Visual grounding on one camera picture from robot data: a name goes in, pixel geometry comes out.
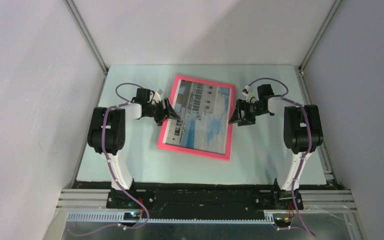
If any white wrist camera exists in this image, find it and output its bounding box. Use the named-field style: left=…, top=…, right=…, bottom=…
left=150, top=89, right=164, bottom=105
left=242, top=85, right=256, bottom=104

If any left aluminium corner post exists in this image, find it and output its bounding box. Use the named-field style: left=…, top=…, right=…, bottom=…
left=63, top=0, right=109, bottom=75

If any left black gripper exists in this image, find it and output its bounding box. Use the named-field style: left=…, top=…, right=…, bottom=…
left=145, top=98, right=180, bottom=127

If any building and sky photo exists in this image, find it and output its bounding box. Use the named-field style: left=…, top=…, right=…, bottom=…
left=162, top=79, right=232, bottom=155

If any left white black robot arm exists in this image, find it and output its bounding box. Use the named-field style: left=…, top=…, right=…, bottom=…
left=87, top=88, right=181, bottom=208

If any right aluminium corner post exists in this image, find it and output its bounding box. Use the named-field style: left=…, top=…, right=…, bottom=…
left=297, top=0, right=344, bottom=72

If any aluminium corner post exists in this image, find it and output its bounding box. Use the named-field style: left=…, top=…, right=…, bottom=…
left=63, top=0, right=109, bottom=75
left=297, top=0, right=344, bottom=72

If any aluminium front rail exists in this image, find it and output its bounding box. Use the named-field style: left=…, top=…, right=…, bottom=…
left=56, top=189, right=357, bottom=224

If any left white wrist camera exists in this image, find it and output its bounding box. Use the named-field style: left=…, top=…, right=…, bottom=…
left=150, top=89, right=164, bottom=105

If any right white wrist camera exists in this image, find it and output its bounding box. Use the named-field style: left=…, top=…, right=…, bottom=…
left=242, top=85, right=256, bottom=104

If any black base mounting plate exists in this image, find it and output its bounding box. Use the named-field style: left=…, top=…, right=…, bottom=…
left=72, top=180, right=339, bottom=221

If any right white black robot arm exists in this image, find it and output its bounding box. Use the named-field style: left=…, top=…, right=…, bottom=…
left=228, top=84, right=324, bottom=209

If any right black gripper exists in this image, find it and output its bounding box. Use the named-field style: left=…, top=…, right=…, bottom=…
left=228, top=98, right=267, bottom=127

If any orange wooden picture frame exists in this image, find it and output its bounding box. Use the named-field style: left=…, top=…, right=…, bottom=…
left=157, top=75, right=236, bottom=162

